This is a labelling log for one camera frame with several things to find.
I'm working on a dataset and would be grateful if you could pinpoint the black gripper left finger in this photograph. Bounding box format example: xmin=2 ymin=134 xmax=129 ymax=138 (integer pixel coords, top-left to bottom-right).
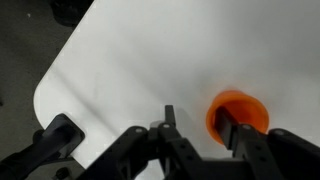
xmin=77 ymin=104 xmax=214 ymax=180

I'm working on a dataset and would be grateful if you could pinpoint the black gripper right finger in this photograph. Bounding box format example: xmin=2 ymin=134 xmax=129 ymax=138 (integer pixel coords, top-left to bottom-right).
xmin=214 ymin=107 xmax=320 ymax=180

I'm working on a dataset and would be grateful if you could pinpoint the small orange plastic bowl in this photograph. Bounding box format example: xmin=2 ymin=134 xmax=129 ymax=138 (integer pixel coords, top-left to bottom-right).
xmin=205 ymin=89 xmax=270 ymax=146

